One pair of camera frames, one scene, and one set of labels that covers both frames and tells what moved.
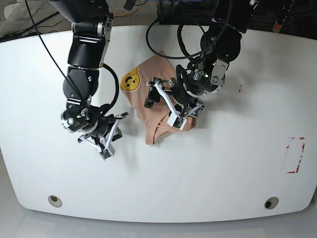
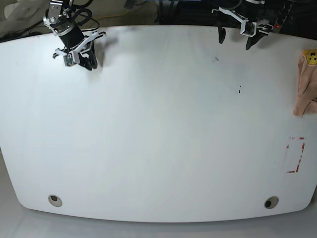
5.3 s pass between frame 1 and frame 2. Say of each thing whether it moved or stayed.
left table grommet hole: stayed
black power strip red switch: stayed
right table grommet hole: stayed
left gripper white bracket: moved
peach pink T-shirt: moved
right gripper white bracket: moved
